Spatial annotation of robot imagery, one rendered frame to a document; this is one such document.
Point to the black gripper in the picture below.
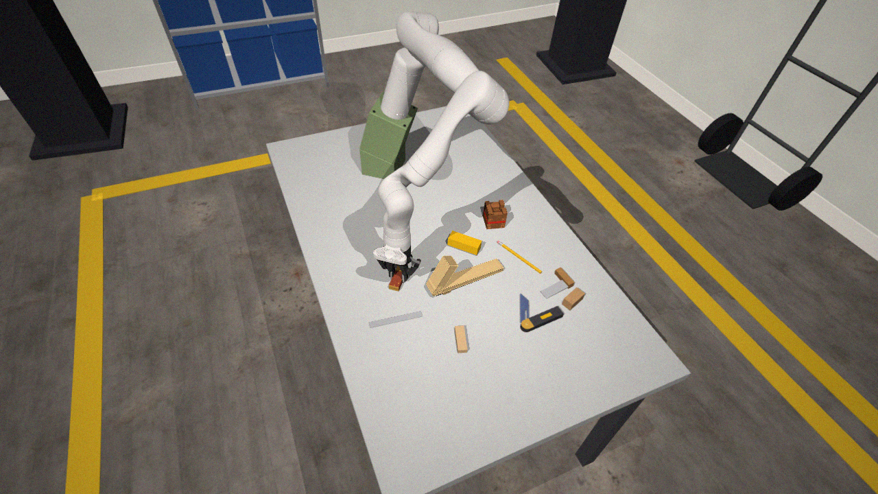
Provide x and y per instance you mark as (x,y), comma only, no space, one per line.
(404,268)

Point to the yellow rectangular block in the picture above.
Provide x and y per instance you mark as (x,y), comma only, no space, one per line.
(464,243)

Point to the grey flat bar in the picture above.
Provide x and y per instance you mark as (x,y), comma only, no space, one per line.
(400,318)

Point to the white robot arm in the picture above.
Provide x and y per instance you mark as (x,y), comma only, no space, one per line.
(475,93)

